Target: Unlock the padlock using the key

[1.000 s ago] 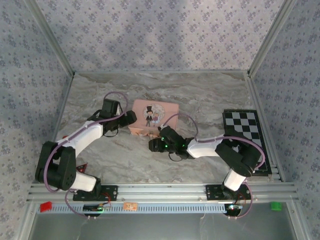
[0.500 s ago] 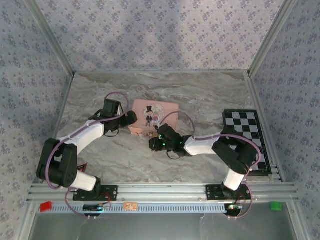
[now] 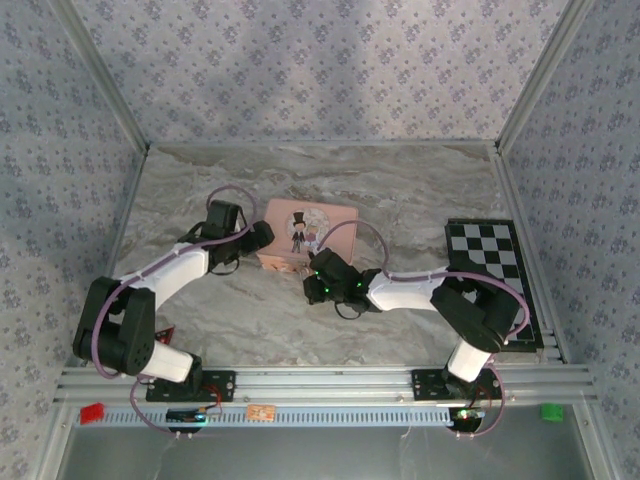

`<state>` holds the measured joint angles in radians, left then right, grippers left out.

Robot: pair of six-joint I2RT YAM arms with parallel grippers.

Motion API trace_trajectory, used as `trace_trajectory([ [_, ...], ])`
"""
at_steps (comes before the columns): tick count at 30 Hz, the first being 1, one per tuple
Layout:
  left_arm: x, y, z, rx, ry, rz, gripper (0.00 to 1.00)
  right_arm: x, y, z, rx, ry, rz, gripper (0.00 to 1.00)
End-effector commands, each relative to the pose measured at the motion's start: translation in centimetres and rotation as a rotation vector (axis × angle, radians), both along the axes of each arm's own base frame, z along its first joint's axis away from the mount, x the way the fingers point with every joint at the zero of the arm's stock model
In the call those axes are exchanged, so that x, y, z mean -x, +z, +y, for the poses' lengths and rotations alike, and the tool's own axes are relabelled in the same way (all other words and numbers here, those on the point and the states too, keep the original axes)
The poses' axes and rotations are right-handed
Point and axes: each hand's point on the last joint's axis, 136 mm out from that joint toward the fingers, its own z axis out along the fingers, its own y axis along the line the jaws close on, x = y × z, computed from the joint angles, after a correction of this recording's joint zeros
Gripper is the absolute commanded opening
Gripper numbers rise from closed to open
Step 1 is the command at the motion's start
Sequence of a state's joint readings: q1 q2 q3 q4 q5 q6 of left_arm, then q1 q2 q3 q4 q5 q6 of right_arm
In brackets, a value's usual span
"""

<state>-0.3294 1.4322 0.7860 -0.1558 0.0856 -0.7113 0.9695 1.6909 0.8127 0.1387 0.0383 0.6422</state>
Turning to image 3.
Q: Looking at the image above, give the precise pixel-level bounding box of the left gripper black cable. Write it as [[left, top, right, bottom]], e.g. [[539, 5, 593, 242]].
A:
[[208, 258, 242, 277]]

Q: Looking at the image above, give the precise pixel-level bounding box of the aluminium frame post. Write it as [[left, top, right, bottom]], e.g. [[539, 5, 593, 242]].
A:
[[493, 0, 596, 154]]

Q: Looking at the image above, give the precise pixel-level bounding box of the pink tin box cartoon couple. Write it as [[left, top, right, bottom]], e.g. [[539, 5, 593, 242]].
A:
[[255, 197, 360, 275]]

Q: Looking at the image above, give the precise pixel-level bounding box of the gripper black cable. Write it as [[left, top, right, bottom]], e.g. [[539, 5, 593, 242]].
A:
[[333, 298, 367, 321], [208, 258, 242, 277]]

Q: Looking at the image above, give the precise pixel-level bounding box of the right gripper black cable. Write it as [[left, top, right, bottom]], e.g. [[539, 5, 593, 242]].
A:
[[333, 298, 367, 321]]

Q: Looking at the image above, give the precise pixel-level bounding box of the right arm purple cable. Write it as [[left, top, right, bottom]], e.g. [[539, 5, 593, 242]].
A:
[[312, 219, 531, 442]]

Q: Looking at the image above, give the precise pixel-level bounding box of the red plastic block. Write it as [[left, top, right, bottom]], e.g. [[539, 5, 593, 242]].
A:
[[79, 402, 107, 424]]

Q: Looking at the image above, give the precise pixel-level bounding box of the grey slotted cable duct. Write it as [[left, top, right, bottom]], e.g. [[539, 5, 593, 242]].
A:
[[74, 405, 457, 429]]

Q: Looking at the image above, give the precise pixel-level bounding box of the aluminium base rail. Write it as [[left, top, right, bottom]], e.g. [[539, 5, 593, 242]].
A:
[[54, 364, 599, 404]]

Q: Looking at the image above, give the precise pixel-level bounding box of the grey metal shelf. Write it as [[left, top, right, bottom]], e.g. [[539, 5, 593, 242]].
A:
[[49, 423, 609, 480]]

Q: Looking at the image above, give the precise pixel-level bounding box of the black white checkerboard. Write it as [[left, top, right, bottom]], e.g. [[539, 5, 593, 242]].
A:
[[444, 218, 546, 354]]

